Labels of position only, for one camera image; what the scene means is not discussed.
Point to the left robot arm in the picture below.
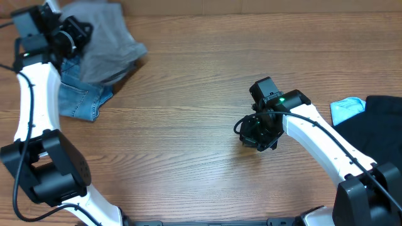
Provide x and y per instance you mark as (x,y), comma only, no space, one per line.
(45,165)

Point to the folded blue jeans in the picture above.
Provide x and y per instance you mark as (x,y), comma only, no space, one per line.
(78,99)

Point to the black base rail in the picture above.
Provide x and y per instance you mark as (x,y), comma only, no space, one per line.
(204,223)

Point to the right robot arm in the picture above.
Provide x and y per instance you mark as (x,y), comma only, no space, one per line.
(367,193)

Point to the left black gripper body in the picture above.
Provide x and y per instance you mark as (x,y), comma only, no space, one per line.
(73,37)

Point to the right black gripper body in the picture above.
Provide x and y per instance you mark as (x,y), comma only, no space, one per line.
(251,137)

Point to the light blue garment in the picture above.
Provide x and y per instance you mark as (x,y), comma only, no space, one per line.
(344,109)

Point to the black garment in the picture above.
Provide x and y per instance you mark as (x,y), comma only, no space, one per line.
(376,132)

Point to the grey shorts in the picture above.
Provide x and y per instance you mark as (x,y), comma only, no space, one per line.
(112,52)

